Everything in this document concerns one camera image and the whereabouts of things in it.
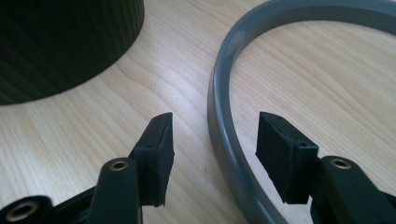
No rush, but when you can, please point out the grey plastic bin ring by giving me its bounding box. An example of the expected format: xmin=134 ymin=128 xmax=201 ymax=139
xmin=207 ymin=0 xmax=396 ymax=224

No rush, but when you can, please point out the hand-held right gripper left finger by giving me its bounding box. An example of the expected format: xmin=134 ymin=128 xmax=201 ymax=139
xmin=129 ymin=112 xmax=176 ymax=208

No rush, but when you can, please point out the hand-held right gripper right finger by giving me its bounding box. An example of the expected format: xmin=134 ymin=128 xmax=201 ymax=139
xmin=255 ymin=111 xmax=319 ymax=204

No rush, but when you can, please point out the black ribbed trash bin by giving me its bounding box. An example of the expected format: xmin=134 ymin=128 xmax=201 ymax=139
xmin=0 ymin=0 xmax=146 ymax=105

